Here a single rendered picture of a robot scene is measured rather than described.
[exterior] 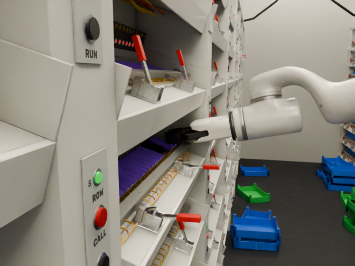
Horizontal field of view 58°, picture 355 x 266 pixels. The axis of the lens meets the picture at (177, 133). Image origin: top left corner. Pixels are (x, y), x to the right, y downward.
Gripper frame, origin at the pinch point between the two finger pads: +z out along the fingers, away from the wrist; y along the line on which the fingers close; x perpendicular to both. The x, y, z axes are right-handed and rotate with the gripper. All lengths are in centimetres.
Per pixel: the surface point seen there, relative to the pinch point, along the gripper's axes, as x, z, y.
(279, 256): 107, -19, -119
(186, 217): 6.5, -9.7, 38.5
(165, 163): 3.3, -1.1, 16.6
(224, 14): -41, -14, -77
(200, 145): 4.9, -5.0, -6.4
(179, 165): 5.3, -3.0, 12.2
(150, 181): 3.5, -1.4, 27.9
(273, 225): 96, -19, -143
